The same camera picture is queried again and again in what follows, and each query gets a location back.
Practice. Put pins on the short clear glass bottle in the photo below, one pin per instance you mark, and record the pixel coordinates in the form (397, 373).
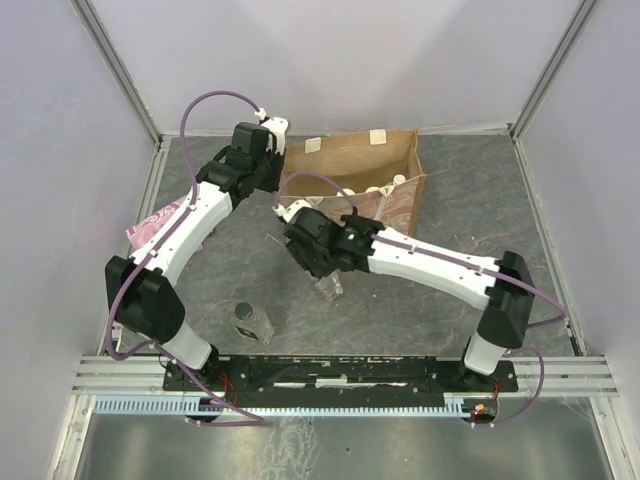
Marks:
(252, 322)

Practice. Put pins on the right aluminium frame post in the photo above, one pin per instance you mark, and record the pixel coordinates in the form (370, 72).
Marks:
(552, 68)

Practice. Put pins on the aluminium frame post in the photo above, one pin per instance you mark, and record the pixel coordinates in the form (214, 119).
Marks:
(552, 68)
(98, 32)

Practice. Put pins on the brown canvas tote bag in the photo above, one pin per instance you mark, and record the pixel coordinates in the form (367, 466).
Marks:
(318, 168)

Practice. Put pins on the left aluminium frame post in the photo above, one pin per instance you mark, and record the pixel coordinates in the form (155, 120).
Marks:
(98, 32)

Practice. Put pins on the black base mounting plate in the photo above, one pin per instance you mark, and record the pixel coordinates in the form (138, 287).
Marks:
(438, 375)

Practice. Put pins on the wrist white camera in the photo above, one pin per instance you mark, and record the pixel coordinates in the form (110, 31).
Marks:
(287, 213)
(278, 128)

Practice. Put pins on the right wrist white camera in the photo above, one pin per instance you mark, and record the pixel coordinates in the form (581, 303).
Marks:
(287, 213)

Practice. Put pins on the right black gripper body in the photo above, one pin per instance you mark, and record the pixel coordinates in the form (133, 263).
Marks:
(314, 261)

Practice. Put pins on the aluminium front rail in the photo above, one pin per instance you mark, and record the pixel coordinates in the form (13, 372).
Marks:
(562, 377)

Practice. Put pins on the blue slotted cable duct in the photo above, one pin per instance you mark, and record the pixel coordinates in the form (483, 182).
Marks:
(298, 403)

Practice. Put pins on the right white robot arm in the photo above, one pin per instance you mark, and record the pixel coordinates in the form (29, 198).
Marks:
(501, 289)

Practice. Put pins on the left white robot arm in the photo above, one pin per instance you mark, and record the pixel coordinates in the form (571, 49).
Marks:
(141, 288)

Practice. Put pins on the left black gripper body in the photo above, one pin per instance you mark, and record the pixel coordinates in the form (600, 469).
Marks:
(267, 171)

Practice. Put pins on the pink printed package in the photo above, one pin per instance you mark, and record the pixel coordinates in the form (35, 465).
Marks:
(139, 234)

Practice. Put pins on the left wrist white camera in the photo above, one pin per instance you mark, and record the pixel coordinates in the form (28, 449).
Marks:
(278, 128)

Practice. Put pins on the tall clear glass bottle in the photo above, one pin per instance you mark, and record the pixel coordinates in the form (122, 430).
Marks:
(330, 286)

